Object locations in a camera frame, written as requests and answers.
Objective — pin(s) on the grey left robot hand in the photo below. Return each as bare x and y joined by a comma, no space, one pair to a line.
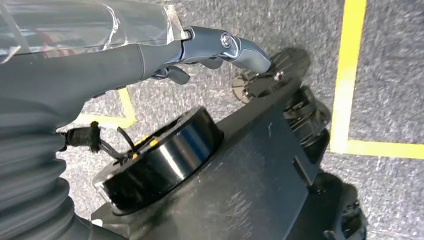
82,73

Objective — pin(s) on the glossy black cylinder sensor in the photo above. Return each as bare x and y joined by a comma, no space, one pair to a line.
159,172

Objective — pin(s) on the yellow floor tape strip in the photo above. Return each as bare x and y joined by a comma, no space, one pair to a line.
348,66

